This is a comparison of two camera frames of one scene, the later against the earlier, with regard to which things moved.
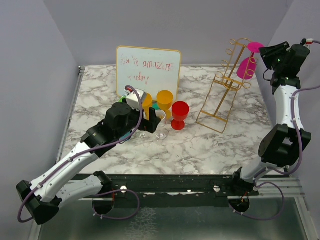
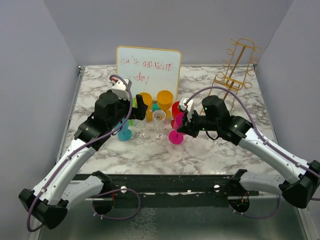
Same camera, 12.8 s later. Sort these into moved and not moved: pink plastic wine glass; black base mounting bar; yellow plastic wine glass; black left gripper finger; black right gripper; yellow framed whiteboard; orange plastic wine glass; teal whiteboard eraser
Moved: pink plastic wine glass; black right gripper; black left gripper finger
Not moved: orange plastic wine glass; black base mounting bar; yellow plastic wine glass; yellow framed whiteboard; teal whiteboard eraser
